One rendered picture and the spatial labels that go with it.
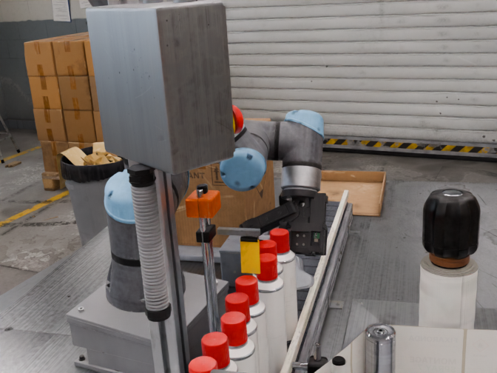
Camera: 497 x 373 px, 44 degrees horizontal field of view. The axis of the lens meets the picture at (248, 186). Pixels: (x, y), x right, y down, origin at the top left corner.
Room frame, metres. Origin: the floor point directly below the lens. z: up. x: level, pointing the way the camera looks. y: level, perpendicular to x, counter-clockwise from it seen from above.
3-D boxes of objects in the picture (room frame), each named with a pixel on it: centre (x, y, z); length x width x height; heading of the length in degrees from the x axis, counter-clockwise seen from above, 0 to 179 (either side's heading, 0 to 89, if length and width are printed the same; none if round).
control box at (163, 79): (0.79, 0.10, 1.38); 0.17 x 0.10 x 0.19; 39
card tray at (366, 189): (1.83, -0.29, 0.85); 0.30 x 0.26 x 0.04; 164
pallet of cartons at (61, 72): (5.06, 1.00, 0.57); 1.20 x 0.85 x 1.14; 156
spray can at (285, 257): (0.98, -0.05, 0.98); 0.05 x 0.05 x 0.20
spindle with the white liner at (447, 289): (0.86, -0.30, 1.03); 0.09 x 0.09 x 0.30
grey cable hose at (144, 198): (0.74, 0.13, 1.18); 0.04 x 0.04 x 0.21
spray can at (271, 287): (0.88, -0.02, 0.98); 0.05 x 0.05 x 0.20
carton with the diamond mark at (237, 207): (1.61, 0.08, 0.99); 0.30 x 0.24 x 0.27; 163
